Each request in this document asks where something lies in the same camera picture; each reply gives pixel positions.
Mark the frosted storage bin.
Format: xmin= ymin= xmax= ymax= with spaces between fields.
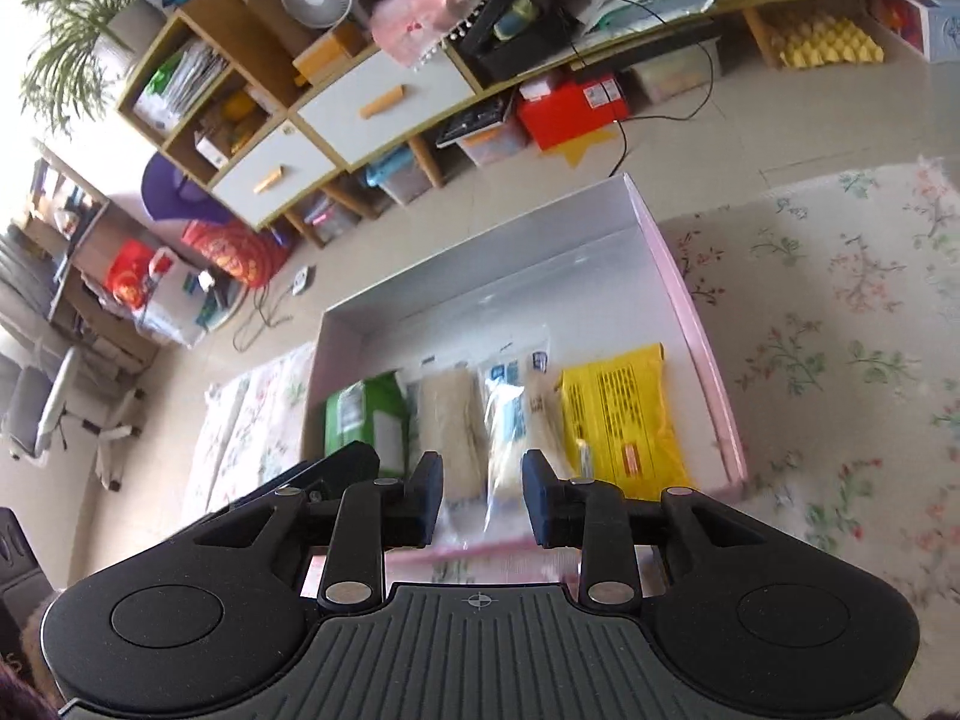
xmin=630 ymin=45 xmax=725 ymax=102

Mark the black cable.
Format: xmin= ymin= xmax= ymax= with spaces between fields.
xmin=577 ymin=37 xmax=721 ymax=173

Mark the tall wooden cabinet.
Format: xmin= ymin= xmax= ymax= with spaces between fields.
xmin=116 ymin=7 xmax=481 ymax=233

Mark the green potted plant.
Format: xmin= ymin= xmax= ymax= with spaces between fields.
xmin=19 ymin=0 xmax=151 ymax=136

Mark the blue lid storage bin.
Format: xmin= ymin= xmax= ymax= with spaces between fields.
xmin=367 ymin=150 xmax=436 ymax=207

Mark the yellow foam egg crate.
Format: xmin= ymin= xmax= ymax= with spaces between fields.
xmin=776 ymin=11 xmax=886 ymax=68

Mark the pink cardboard box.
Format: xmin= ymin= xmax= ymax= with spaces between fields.
xmin=300 ymin=172 xmax=751 ymax=563

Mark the wooden desk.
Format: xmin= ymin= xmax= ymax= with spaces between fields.
xmin=0 ymin=139 xmax=162 ymax=376

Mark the grey office chair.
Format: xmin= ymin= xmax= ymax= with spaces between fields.
xmin=0 ymin=345 xmax=143 ymax=492

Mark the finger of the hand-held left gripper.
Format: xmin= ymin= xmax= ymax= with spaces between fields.
xmin=199 ymin=441 xmax=380 ymax=533

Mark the pink floral cloth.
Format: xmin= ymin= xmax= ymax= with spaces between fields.
xmin=371 ymin=0 xmax=601 ymax=68

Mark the green snack packet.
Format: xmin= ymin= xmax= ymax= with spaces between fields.
xmin=324 ymin=371 xmax=412 ymax=481

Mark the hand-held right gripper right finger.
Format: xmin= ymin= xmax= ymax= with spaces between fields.
xmin=521 ymin=448 xmax=773 ymax=608

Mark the beige packet with blue label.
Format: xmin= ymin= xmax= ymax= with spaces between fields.
xmin=525 ymin=349 xmax=563 ymax=481

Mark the red cardboard box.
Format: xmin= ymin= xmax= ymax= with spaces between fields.
xmin=517 ymin=71 xmax=631 ymax=151

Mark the white printed carton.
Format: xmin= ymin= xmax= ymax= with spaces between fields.
xmin=874 ymin=0 xmax=960 ymax=61

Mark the small clear storage bin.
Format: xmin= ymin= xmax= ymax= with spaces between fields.
xmin=304 ymin=195 xmax=361 ymax=245

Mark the red gift bag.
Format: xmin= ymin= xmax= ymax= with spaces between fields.
xmin=105 ymin=240 xmax=177 ymax=316

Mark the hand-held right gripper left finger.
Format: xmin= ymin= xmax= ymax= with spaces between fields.
xmin=191 ymin=451 xmax=445 ymax=608

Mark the black keyboard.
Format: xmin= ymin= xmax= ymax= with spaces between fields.
xmin=435 ymin=97 xmax=515 ymax=147

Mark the yellow snack packet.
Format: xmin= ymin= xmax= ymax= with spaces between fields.
xmin=559 ymin=343 xmax=695 ymax=500

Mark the clear white blue snack packet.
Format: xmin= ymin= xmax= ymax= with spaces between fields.
xmin=480 ymin=356 xmax=530 ymax=541

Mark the black bag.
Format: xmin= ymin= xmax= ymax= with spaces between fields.
xmin=450 ymin=0 xmax=578 ymax=83

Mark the floral printed tablecloth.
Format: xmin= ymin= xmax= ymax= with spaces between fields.
xmin=184 ymin=157 xmax=960 ymax=720

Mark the clear packet of beige crackers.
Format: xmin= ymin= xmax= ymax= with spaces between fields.
xmin=412 ymin=364 xmax=488 ymax=503

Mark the purple hat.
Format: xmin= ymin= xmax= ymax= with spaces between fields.
xmin=142 ymin=152 xmax=226 ymax=224

